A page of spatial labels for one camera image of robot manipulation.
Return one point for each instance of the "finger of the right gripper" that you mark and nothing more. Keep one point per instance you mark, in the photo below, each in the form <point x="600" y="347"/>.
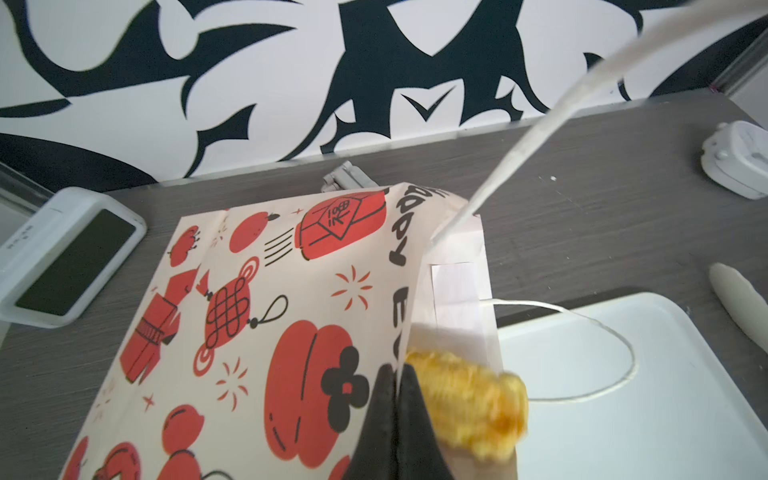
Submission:
<point x="744" y="304"/>

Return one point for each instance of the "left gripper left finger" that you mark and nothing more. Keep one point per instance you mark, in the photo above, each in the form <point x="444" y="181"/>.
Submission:
<point x="375" y="454"/>

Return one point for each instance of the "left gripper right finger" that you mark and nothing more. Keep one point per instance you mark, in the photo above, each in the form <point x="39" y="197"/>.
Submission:
<point x="417" y="451"/>

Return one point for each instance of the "long striped fake bread loaf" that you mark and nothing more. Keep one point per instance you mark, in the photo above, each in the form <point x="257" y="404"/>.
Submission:
<point x="470" y="406"/>

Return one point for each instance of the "red white paper bag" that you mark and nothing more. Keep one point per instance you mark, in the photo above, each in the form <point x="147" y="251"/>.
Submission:
<point x="255" y="350"/>

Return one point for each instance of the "white plastic tray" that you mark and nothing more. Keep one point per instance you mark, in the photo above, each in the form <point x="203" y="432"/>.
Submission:
<point x="629" y="389"/>

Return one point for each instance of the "white round timer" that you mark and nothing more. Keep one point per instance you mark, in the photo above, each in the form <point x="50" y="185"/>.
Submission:
<point x="735" y="157"/>

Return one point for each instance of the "small grey white device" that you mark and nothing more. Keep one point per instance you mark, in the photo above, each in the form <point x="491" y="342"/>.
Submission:
<point x="347" y="177"/>

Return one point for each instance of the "white digital clock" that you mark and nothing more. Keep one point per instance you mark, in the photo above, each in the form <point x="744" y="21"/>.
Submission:
<point x="61" y="258"/>

